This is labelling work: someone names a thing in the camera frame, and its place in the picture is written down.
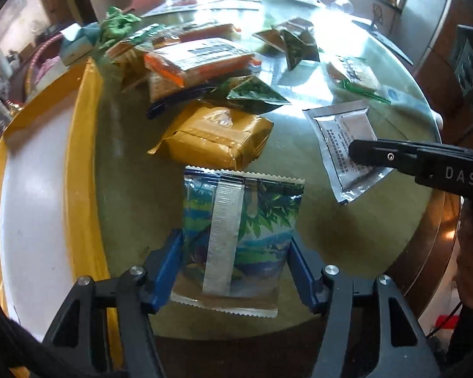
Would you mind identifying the printed paper placemat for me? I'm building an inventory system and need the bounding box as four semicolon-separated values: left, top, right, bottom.
142;0;261;18

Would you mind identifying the silver foil sachet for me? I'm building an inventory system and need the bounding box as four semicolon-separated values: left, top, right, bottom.
304;101;392;205

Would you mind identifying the orange cracker pack front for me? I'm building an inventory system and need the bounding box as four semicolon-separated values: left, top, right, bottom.
144;37;254;88

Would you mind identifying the green crumpled plastic bag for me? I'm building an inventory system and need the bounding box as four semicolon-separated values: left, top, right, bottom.
98;6;142;49

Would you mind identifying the blue green leaf snack pouch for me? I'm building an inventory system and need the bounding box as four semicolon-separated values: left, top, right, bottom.
171;166;305;318

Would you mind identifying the yellow rimmed white tray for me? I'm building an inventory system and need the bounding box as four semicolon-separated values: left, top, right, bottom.
0;57;124;378

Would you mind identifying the pink hula hoop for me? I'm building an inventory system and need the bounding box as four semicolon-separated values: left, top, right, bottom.
24;32;63;97

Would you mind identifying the gold foil snack brick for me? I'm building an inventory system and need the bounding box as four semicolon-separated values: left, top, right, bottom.
148;101;273;171

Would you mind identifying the orange cracker pack rear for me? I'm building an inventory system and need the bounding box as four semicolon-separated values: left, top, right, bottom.
152;21;241;48

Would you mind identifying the orange cracker pack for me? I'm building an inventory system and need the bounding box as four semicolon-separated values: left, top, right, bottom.
152;21;241;48
144;37;254;88

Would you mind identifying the blue Hokkaido cracker pack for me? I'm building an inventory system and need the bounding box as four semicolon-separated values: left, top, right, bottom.
146;72;221;120

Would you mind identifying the round cracker green wrapper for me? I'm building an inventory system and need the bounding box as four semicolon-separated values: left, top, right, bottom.
326;55;391;104

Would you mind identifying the blue white tissue box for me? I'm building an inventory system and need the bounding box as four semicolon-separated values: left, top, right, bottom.
59;22;101;66

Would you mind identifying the green triangular snack pack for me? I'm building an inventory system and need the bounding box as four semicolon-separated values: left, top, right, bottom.
203;75;290;114

